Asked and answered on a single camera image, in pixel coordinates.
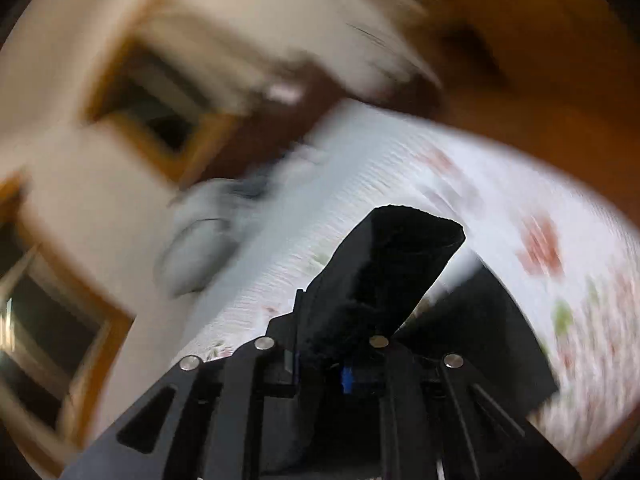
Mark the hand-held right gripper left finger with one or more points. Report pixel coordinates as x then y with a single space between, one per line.
280 360

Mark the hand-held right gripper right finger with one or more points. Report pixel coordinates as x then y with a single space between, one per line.
347 381

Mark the white floral bedspread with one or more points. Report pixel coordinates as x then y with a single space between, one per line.
500 195

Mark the glossy wooden wardrobe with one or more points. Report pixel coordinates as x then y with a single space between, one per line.
550 70

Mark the grey pillow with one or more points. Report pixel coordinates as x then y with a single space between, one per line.
200 255

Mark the black pants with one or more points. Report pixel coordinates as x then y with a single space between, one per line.
385 280

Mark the wooden framed window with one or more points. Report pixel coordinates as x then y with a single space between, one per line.
45 330
150 100

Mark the dark wooden headboard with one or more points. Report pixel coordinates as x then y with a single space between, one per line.
330 95

